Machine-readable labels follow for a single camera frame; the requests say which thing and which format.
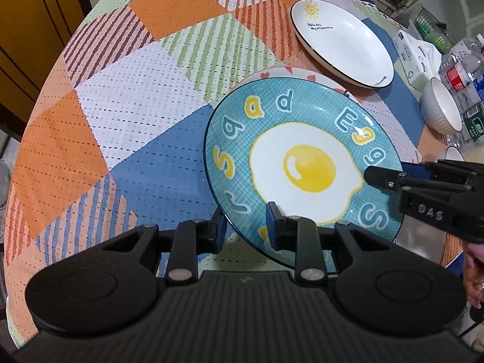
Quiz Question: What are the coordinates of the white plate with red hearts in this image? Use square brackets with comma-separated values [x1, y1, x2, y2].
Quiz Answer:
[242, 66, 361, 103]

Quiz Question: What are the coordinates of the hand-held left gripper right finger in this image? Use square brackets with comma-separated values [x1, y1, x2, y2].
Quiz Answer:
[266, 202, 392, 289]

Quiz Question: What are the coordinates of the blue fried egg plate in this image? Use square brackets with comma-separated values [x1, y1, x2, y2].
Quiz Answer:
[203, 77, 406, 275]

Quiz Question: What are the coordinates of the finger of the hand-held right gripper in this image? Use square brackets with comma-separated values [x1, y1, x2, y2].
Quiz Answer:
[403, 160, 478, 186]
[364, 165, 474, 198]

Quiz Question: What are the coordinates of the colourful patchwork tablecloth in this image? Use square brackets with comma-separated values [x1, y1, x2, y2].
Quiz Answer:
[5, 0, 466, 348]

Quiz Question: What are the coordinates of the green label water bottle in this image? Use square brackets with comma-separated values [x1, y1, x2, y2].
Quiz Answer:
[446, 98, 484, 148]

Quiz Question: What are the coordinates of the white ribbed bowl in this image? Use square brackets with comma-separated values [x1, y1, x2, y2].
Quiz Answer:
[443, 146, 468, 163]
[420, 77, 464, 135]

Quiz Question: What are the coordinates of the white tissue pack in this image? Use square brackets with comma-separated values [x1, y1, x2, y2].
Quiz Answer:
[391, 29, 445, 91]

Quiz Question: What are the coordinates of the white plate with sun print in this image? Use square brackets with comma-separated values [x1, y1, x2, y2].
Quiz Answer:
[290, 0, 394, 89]

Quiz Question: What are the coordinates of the green plastic basket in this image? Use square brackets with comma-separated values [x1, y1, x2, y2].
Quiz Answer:
[414, 5, 459, 52]

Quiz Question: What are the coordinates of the red label water bottle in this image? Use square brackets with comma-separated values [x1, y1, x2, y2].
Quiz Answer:
[439, 55, 475, 93]

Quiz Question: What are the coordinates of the person's right hand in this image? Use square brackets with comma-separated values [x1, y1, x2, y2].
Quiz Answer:
[462, 241, 484, 311]

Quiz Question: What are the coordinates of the clear plastic water bottle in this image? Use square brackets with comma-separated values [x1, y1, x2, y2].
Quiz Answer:
[452, 35, 484, 70]

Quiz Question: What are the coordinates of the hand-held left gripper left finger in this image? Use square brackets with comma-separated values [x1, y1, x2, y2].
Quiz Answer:
[100, 210, 229, 286]

